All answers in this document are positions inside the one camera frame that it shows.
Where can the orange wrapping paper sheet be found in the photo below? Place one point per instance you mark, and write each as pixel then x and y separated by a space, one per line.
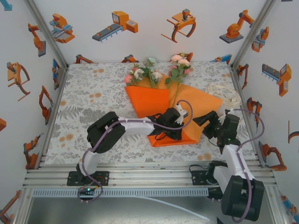
pixel 147 100

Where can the cream ribbon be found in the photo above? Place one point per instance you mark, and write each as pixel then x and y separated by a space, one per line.
pixel 231 100

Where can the small pink bloom flower stem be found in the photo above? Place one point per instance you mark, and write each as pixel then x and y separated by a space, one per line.
pixel 128 79

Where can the mint green flower stem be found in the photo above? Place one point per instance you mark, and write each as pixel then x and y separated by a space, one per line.
pixel 150 61

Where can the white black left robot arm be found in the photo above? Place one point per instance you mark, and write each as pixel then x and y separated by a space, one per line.
pixel 135 127

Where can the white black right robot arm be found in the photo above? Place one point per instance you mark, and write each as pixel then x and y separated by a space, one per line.
pixel 233 161

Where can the black connector block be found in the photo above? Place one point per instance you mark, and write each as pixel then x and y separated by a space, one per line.
pixel 216 193

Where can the thin white tube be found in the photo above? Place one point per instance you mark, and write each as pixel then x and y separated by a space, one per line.
pixel 182 207

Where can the floral patterned tablecloth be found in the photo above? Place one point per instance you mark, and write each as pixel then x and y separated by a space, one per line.
pixel 93 79

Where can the black controller board green light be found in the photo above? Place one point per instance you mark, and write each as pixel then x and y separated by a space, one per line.
pixel 87 190

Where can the aluminium side rail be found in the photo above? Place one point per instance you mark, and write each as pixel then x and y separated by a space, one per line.
pixel 243 105
pixel 55 102

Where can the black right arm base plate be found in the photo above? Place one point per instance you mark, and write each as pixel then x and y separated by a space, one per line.
pixel 198 178

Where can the aluminium table frame rails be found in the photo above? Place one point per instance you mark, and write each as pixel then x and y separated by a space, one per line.
pixel 149 179

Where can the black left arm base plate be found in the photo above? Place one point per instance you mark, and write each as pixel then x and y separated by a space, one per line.
pixel 104 178

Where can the aluminium corner post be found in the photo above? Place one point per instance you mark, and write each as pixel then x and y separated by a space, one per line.
pixel 46 32
pixel 252 32

